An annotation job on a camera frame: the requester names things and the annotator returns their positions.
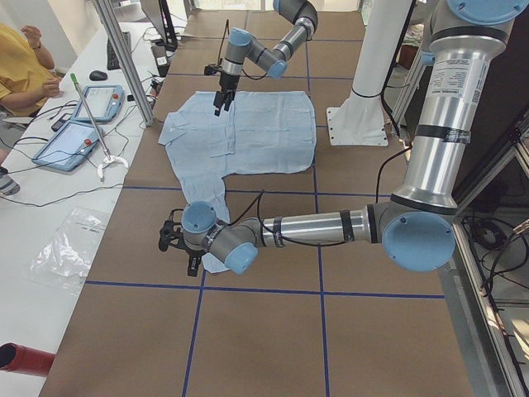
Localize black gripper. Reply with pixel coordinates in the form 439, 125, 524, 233
184, 246, 203, 276
213, 71, 239, 117

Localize light blue button-up shirt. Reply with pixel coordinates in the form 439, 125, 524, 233
159, 89, 318, 274

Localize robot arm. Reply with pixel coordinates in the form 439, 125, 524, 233
177, 1, 527, 273
213, 1, 318, 117

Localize black keyboard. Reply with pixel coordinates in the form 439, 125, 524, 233
106, 31, 132, 70

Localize upper blue teach pendant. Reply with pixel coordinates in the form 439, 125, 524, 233
83, 85, 124, 123

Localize blue teach pendant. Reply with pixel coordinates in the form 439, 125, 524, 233
31, 121, 103, 172
83, 85, 124, 123

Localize clear plastic bag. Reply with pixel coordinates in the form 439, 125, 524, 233
27, 207, 110, 295

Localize black computer mouse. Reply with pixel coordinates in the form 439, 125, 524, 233
88, 70, 108, 81

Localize reacher grabber stick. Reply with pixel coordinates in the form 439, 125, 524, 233
70, 73, 129, 182

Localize lower blue teach pendant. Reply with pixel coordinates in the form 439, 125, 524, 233
31, 121, 103, 172

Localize person in yellow shirt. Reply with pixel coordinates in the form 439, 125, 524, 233
1, 24, 60, 117

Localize red cylinder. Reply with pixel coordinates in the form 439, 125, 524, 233
1, 342, 55, 377

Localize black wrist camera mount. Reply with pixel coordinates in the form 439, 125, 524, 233
158, 208, 187, 252
203, 64, 222, 76

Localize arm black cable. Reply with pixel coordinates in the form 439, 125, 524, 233
227, 140, 414, 247
222, 18, 269, 81

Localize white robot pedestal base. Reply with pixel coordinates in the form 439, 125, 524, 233
326, 0, 414, 146

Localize aluminium frame post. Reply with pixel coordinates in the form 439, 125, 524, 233
93, 0, 154, 127

